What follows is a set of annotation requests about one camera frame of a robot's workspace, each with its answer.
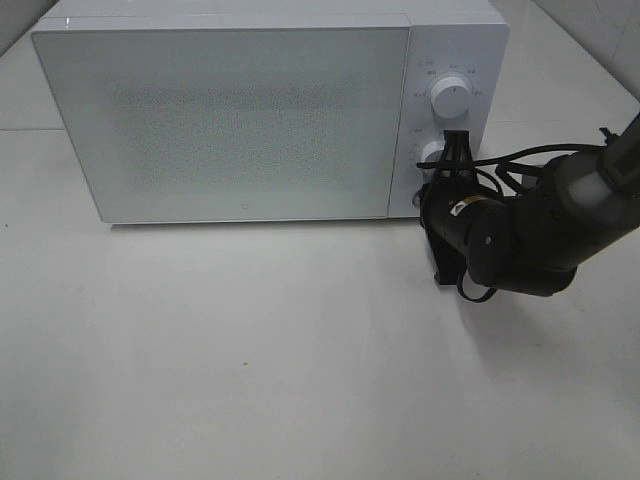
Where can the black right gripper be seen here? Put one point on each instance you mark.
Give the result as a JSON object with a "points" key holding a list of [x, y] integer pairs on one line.
{"points": [[449, 204]]}

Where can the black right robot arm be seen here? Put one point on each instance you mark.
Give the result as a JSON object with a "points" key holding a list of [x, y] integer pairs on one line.
{"points": [[525, 221]]}

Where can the round white door button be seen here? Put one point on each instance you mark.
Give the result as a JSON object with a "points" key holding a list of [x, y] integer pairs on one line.
{"points": [[416, 199]]}

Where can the white microwave knob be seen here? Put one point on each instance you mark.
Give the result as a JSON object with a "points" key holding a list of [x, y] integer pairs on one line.
{"points": [[450, 96], [432, 152]]}

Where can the white microwave oven body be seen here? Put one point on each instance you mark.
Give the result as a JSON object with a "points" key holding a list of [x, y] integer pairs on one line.
{"points": [[466, 38]]}

